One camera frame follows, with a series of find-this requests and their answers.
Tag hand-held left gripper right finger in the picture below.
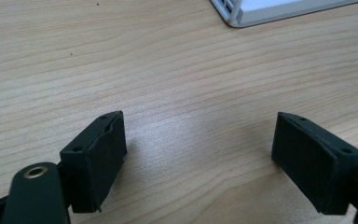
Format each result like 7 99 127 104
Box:
270 111 358 216

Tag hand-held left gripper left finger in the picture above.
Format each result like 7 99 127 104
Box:
59 110 129 214

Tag white wire shelf rack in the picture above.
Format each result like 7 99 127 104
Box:
209 0 358 29

